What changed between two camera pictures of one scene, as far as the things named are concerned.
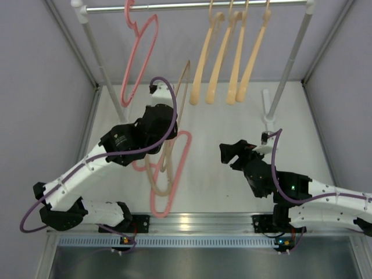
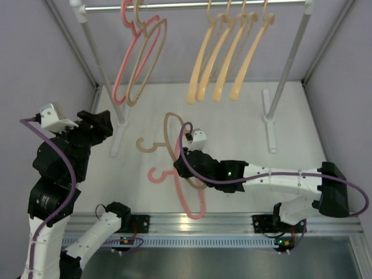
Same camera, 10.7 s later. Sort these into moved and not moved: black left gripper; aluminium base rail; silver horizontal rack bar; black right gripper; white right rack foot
Moved: black left gripper; black right gripper
Not moved: silver horizontal rack bar; white right rack foot; aluminium base rail
